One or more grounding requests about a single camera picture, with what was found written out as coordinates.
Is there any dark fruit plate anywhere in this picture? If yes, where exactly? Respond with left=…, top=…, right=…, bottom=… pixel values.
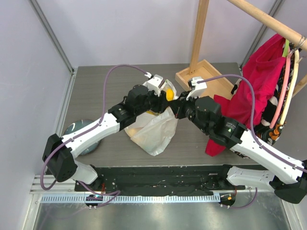
left=63, top=119, right=101, bottom=156

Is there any magenta shirt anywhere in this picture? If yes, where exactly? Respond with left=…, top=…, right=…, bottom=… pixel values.
left=205, top=33, right=287, bottom=158

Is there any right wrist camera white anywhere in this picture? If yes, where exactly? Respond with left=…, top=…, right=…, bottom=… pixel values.
left=186, top=76, right=207, bottom=101

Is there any wooden clothes rack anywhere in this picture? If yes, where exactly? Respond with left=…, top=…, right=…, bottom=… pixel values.
left=175, top=0, right=307, bottom=97

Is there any white plastic bag lemon print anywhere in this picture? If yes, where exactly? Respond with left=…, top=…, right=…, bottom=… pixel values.
left=124, top=80, right=177, bottom=156

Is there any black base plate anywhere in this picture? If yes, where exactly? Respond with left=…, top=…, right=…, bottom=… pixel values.
left=74, top=164, right=245, bottom=197

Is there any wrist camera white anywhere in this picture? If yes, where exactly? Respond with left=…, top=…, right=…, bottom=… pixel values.
left=143, top=72, right=166, bottom=96
left=186, top=76, right=207, bottom=101

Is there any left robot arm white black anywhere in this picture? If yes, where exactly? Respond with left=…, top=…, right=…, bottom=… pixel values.
left=42, top=84, right=176, bottom=191

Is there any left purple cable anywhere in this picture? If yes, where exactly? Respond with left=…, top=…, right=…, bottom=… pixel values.
left=40, top=64, right=151, bottom=208

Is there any white cable duct strip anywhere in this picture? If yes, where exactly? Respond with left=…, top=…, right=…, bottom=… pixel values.
left=40, top=193, right=220, bottom=204

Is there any pink hanger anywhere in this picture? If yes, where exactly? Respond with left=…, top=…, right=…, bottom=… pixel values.
left=270, top=52, right=292, bottom=128

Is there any cream hanger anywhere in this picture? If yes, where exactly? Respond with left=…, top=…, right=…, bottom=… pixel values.
left=279, top=50, right=300, bottom=126

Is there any yellow banana bunch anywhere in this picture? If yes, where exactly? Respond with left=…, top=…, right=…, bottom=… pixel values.
left=146, top=111, right=159, bottom=116

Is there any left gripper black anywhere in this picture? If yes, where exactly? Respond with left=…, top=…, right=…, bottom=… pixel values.
left=135, top=87, right=169, bottom=116

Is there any green hanger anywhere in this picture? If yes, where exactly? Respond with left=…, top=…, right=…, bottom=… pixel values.
left=282, top=39, right=290, bottom=57

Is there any black patterned garment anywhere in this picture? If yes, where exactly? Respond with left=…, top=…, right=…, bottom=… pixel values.
left=227, top=49, right=295, bottom=159

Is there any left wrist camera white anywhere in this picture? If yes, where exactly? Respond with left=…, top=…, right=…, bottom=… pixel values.
left=143, top=72, right=166, bottom=96

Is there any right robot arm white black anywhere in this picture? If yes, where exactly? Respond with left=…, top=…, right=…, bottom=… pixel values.
left=170, top=92, right=307, bottom=204

